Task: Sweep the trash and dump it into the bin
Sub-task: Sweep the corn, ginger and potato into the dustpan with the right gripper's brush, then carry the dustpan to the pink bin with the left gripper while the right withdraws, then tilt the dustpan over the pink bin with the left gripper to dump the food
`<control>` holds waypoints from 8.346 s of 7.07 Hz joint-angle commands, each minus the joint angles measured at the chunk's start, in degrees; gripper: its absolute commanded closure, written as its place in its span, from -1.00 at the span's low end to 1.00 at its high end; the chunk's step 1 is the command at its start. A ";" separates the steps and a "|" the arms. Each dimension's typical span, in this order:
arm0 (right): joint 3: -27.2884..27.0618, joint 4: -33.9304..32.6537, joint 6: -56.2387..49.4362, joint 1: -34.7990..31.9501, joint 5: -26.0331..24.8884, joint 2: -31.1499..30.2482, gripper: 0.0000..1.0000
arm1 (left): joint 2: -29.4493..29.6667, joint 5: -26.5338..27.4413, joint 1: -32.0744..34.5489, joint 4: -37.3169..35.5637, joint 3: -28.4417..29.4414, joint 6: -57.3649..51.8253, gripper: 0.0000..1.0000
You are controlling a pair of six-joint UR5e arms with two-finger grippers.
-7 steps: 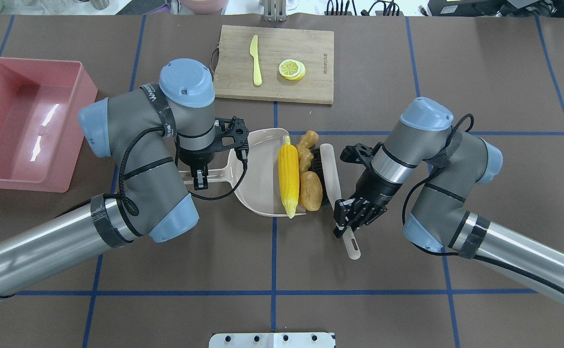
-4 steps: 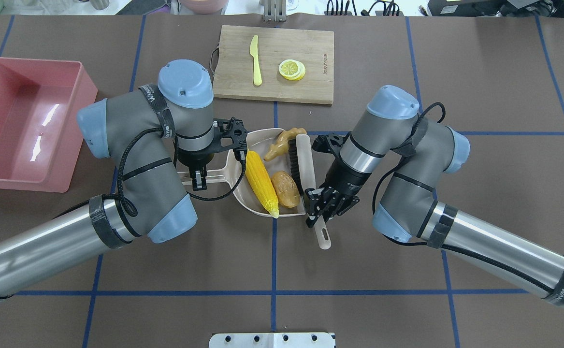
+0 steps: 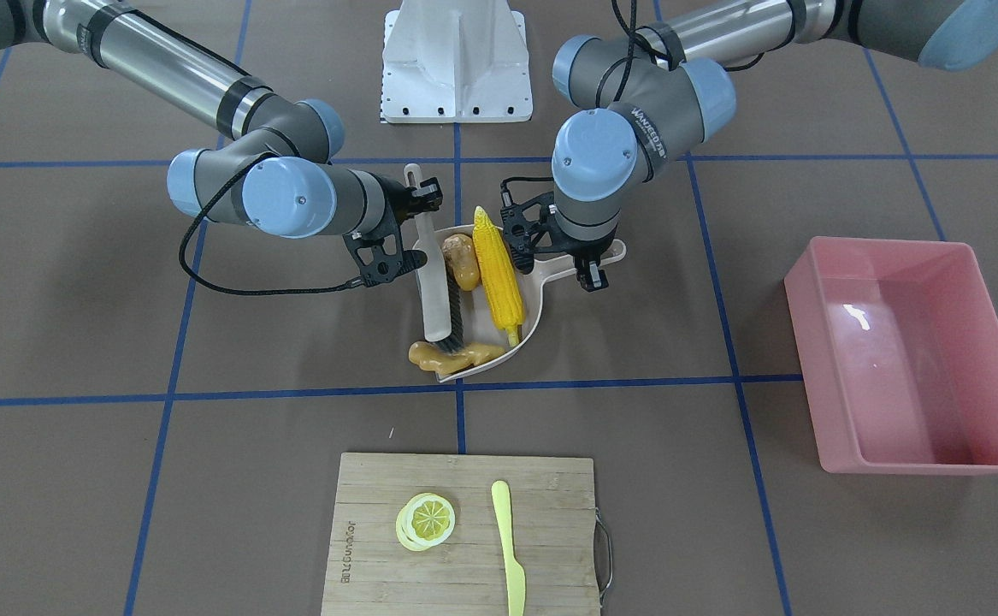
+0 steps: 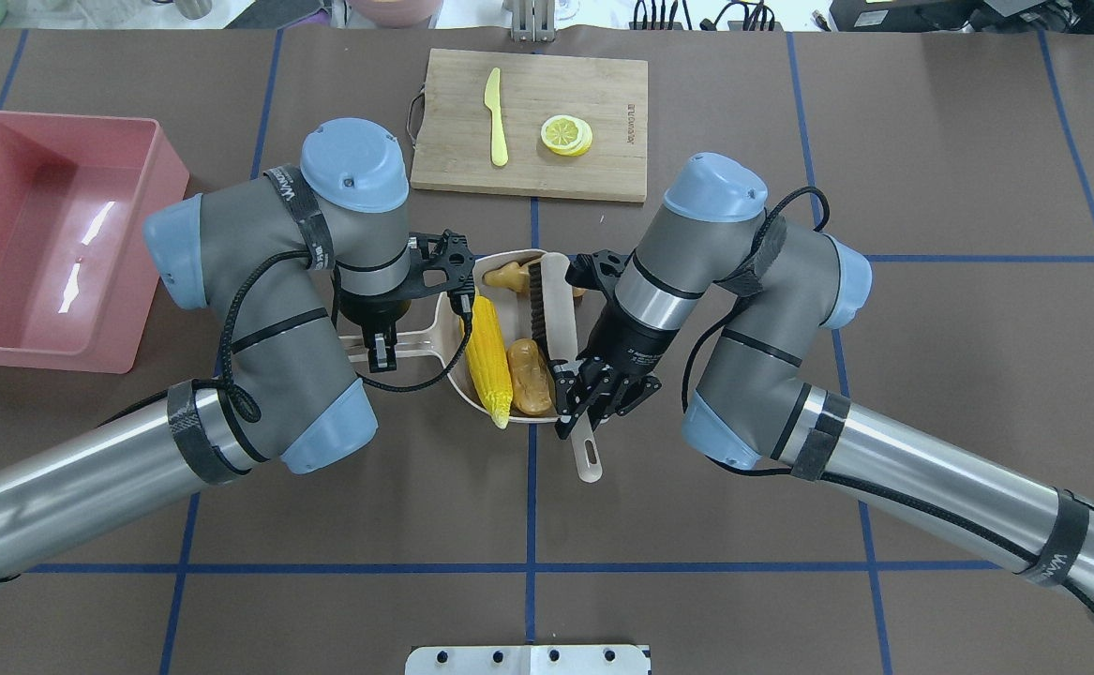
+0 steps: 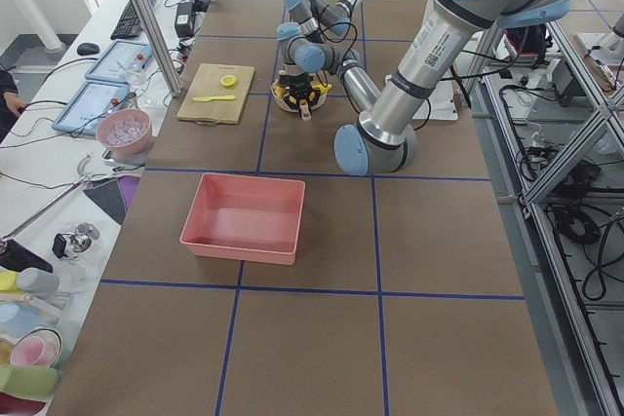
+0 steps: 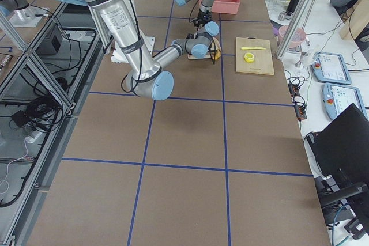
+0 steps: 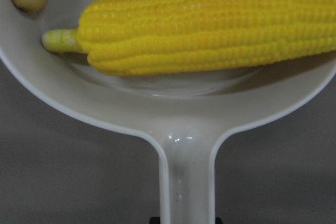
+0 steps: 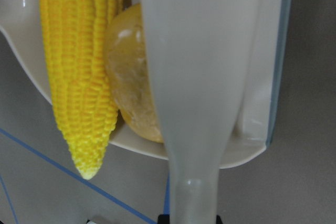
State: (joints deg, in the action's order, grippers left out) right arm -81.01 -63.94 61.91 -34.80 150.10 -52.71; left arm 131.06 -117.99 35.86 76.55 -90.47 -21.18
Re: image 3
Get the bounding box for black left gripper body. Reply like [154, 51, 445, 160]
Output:
[501, 178, 616, 275]

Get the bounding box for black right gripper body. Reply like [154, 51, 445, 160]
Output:
[343, 178, 443, 287]

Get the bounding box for yellow corn cob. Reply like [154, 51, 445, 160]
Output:
[474, 206, 525, 347]

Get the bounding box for brown potato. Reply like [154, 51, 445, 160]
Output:
[441, 234, 481, 293]

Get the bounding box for beige hand brush black bristles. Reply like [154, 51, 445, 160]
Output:
[404, 163, 464, 354]

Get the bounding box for beige plastic dustpan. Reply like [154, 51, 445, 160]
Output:
[411, 224, 628, 383]

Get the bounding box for tan ginger root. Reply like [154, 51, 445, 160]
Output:
[408, 341, 506, 377]

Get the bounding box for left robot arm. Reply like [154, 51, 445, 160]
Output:
[501, 1, 998, 292]

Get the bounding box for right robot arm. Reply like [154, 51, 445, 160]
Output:
[0, 1, 444, 296]

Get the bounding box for pink plastic bin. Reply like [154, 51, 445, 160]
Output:
[784, 235, 998, 476]

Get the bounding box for yellow lemon slices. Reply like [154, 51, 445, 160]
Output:
[394, 492, 456, 551]

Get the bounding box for yellow plastic knife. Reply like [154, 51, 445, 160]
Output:
[491, 480, 529, 615]

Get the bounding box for bamboo cutting board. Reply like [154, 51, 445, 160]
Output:
[320, 453, 601, 615]

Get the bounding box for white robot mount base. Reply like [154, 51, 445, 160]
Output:
[379, 1, 534, 124]

